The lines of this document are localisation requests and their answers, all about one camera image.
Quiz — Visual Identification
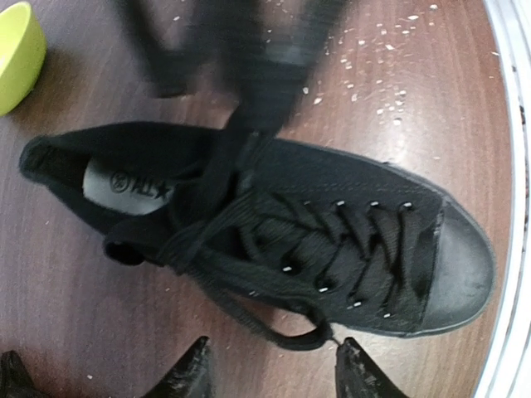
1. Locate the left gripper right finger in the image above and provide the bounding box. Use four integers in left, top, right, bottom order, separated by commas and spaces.
335, 337, 401, 398

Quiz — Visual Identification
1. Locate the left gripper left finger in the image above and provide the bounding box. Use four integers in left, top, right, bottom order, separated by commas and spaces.
144, 336, 214, 398

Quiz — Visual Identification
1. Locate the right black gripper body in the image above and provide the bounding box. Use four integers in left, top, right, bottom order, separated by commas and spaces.
119, 1, 344, 133

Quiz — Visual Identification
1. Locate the black sneaker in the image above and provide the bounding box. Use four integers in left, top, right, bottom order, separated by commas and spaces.
19, 114, 496, 351

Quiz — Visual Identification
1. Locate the green bowl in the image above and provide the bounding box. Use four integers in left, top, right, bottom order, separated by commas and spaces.
1, 1, 46, 116

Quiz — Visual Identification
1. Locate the aluminium front rail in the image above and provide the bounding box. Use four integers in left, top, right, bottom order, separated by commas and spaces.
472, 0, 531, 398

